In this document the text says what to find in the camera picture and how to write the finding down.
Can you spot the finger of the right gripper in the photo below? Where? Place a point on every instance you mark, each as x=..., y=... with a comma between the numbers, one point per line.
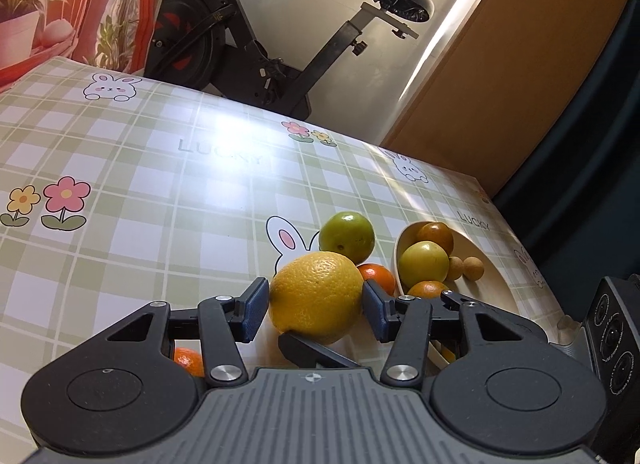
x=454, y=301
x=309, y=354

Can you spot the large yellow orange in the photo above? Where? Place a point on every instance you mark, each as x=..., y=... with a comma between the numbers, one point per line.
x=317, y=296

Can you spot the small orange tangerine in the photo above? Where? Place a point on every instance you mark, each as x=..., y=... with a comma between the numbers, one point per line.
x=379, y=274

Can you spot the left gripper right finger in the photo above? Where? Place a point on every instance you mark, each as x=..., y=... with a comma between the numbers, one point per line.
x=508, y=392

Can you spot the dark orange-green tangerine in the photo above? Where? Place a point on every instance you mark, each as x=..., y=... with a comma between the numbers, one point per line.
x=438, y=233

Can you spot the printed pink backdrop cloth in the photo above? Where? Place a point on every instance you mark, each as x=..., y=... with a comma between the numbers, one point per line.
x=109, y=34

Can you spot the orange-brown tangerine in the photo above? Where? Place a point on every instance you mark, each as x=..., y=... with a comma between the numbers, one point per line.
x=428, y=289

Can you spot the orange kumquat mandarin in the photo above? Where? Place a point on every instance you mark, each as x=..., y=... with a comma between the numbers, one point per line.
x=190, y=360

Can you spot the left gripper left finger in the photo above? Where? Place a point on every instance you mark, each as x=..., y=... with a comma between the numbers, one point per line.
x=121, y=389

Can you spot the green citrus fruit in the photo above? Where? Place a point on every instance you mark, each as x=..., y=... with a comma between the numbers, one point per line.
x=350, y=234

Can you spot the wooden wardrobe panel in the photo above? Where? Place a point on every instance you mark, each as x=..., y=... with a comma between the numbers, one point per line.
x=501, y=84

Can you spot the yellow-green round fruit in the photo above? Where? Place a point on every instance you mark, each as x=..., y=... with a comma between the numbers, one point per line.
x=423, y=261

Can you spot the dark teal curtain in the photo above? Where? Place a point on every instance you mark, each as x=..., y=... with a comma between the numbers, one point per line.
x=574, y=203

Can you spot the small brown longan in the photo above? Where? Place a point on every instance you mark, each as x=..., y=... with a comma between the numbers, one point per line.
x=474, y=268

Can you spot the beige plate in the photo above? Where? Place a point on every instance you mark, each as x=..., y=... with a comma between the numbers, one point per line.
x=491, y=288

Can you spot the black exercise bike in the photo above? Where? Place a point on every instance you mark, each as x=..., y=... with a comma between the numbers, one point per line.
x=243, y=48

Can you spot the green plaid tablecloth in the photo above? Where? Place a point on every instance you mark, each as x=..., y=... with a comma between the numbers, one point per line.
x=191, y=196

